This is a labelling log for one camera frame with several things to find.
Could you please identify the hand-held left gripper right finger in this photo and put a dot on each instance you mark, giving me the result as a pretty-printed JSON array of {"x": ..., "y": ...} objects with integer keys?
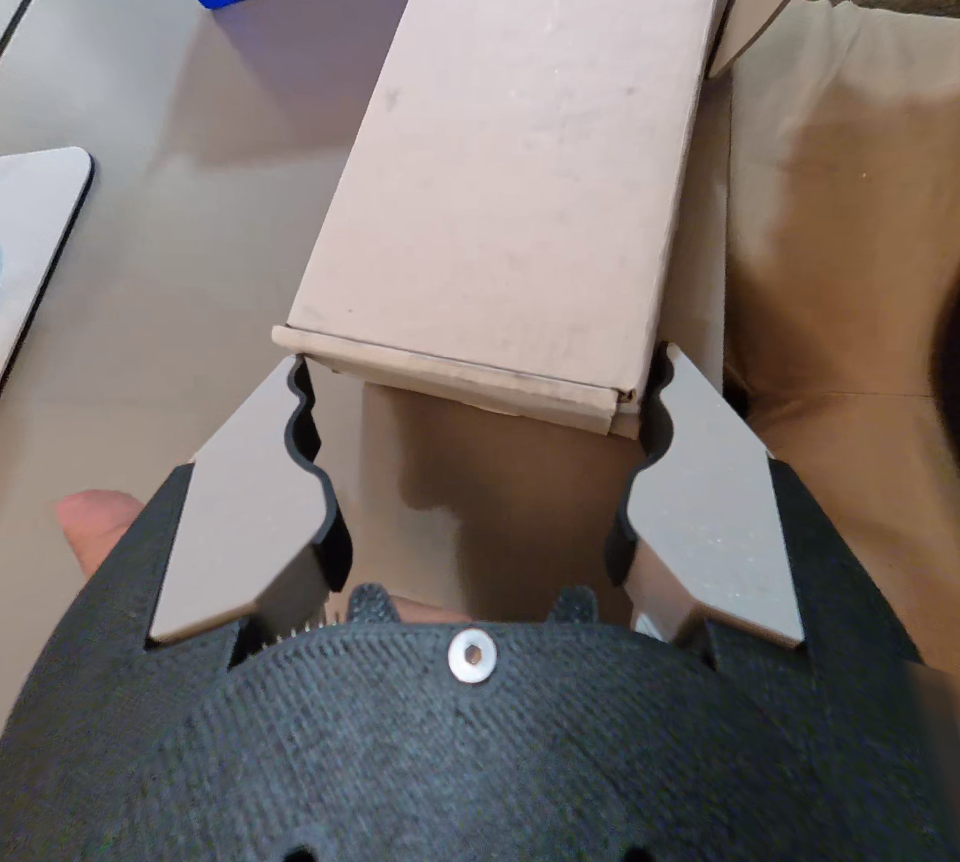
[{"x": 712, "y": 517}]

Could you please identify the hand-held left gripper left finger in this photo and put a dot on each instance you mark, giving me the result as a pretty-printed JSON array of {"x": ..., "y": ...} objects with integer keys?
[{"x": 240, "y": 517}]

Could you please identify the white cardboard mailer box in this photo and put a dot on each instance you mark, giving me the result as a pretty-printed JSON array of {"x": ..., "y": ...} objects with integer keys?
[{"x": 510, "y": 164}]

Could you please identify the grey desk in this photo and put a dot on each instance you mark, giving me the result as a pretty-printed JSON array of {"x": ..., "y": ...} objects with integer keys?
[{"x": 165, "y": 239}]

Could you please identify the person's black sweater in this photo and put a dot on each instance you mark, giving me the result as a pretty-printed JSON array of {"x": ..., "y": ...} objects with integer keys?
[{"x": 946, "y": 352}]

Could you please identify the white document stand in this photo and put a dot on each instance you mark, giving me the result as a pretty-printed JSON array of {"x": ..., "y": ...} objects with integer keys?
[{"x": 34, "y": 239}]

